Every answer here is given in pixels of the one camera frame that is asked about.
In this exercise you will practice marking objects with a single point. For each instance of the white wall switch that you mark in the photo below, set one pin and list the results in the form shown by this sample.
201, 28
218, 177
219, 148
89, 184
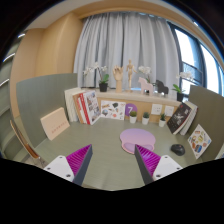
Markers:
169, 110

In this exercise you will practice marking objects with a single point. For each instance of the wooden hand model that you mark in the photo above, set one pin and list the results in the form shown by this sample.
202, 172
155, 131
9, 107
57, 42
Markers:
118, 76

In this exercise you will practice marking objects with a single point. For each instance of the wooden mannequin figure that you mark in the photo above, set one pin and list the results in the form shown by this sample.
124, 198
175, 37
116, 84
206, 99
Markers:
130, 69

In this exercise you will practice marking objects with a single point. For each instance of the black computer mouse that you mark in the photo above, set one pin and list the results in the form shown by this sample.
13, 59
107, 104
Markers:
178, 149

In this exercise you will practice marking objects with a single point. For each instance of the pink mouse pad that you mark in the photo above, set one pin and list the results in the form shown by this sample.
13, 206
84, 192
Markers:
135, 136

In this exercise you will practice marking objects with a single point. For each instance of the small potted plant right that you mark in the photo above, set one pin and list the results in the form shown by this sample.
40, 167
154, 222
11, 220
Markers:
162, 120

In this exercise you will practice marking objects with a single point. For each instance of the pink horse figure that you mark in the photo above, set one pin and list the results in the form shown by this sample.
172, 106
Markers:
145, 86

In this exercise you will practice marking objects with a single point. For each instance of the colourful sticker card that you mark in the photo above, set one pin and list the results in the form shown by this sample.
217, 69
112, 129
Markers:
199, 141

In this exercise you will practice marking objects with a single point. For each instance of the grey curtain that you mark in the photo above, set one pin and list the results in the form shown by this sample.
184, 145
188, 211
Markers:
123, 38

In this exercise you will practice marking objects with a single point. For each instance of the illustrated white card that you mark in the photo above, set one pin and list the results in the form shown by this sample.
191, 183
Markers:
113, 109

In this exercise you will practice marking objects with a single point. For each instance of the white wall socket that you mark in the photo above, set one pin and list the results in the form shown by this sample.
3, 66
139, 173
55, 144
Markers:
156, 109

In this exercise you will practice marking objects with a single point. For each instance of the black book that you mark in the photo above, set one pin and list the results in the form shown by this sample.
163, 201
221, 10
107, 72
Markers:
179, 118

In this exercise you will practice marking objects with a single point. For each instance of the purple round number sign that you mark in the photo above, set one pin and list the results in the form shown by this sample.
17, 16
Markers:
129, 108

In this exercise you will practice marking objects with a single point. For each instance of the red and white book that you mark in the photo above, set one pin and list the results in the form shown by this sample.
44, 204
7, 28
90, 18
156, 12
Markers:
90, 106

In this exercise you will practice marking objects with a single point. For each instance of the beige board sign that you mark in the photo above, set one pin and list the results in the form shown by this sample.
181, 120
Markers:
55, 123

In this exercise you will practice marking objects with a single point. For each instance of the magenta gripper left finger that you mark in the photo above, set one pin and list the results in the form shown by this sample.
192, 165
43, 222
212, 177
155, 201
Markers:
73, 167

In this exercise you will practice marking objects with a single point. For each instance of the white orchid black pot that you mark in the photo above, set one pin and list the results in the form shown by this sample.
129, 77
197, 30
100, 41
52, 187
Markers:
104, 78

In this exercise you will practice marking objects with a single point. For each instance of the white orchid behind horse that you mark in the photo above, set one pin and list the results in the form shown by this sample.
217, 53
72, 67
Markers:
146, 71

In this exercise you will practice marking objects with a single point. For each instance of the black horse figure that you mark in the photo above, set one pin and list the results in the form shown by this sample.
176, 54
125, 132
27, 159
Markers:
161, 87

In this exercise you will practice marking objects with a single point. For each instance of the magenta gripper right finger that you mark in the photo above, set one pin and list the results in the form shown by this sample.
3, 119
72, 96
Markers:
152, 166

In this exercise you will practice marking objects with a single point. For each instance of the small potted plant middle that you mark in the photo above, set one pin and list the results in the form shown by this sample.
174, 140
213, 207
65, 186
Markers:
145, 118

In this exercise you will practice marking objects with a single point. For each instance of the wooden chair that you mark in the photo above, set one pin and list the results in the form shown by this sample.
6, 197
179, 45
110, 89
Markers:
24, 142

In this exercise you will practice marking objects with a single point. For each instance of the small potted plant left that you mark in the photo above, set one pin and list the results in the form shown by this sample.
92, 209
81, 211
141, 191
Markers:
133, 117

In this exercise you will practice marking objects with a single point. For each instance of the white orchid right pot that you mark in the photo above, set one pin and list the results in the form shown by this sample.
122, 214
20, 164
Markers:
178, 88

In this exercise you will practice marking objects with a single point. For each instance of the small potted plant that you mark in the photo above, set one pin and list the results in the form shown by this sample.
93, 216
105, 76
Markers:
133, 117
162, 120
145, 118

